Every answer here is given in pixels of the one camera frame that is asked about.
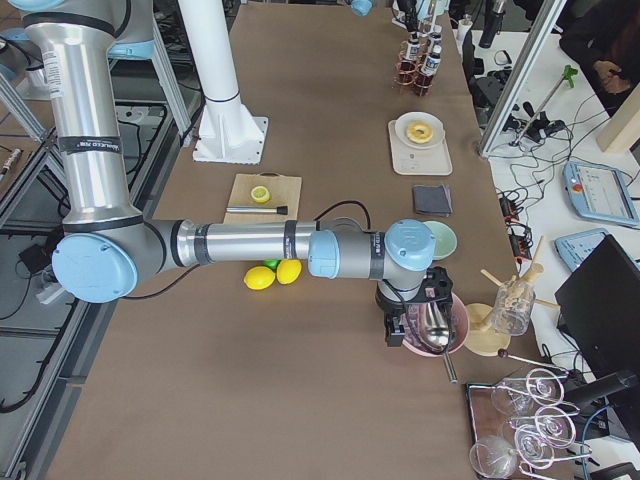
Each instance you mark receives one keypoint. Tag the glass jar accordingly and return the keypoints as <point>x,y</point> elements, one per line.
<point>513,306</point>

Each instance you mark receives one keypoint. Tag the blue teach pendant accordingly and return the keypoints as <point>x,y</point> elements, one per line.
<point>575,248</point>
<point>598,193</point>

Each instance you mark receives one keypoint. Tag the black glass tray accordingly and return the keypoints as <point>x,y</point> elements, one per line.
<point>484,418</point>

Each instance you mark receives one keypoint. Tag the donut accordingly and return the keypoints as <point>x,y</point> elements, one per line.
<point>419,132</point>

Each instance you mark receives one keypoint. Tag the tea bottle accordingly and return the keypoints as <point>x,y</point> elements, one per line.
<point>412,47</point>
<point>433,58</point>

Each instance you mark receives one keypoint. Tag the half lemon slice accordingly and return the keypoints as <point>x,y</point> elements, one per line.
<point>260,194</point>

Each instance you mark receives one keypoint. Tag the metal muddler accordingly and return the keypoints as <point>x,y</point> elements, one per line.
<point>256,210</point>

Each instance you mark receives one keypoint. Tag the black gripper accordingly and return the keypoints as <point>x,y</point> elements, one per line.
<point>389,311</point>

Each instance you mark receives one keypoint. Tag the green bowl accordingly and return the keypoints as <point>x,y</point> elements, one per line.
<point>445,239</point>

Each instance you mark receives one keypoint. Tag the aluminium frame post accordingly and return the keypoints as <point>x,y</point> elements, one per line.
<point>541,28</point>

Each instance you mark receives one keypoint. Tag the metal ice scoop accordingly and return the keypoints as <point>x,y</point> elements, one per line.
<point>437,336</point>

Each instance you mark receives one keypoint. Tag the grey folded cloth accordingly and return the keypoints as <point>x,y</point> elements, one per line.
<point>432,200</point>

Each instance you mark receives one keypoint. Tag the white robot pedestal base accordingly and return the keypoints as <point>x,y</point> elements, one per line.
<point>228,132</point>

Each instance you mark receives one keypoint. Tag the copper wire bottle rack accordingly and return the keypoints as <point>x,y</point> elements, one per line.
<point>409,76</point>

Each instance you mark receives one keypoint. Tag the tea bottle in rack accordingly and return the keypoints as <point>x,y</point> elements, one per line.
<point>412,47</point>

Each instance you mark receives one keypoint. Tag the black monitor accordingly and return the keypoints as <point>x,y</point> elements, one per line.
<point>600,308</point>

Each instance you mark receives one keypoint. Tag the wooden mug tree stand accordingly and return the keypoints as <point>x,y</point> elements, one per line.
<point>482,338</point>

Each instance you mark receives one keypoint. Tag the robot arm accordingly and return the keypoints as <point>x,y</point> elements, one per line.
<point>109,248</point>
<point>360,7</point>

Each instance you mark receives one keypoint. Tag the green lime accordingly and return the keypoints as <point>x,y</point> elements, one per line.
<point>272,264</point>

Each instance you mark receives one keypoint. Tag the white plate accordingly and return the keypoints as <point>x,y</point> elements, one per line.
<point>404,120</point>

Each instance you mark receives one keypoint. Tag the wooden cutting board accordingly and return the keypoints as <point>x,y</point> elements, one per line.
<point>285,190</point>

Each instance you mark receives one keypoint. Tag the yellow lemon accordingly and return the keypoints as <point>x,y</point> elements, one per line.
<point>288,271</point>
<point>259,278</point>

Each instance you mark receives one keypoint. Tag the beige rabbit tray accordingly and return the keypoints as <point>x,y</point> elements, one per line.
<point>407,160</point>

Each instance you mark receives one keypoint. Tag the pink bowl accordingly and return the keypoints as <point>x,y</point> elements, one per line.
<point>462,325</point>

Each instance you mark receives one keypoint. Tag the cocktail glass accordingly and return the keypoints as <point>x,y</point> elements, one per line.
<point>551,423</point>
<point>493,457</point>
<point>520,395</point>
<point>532,447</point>

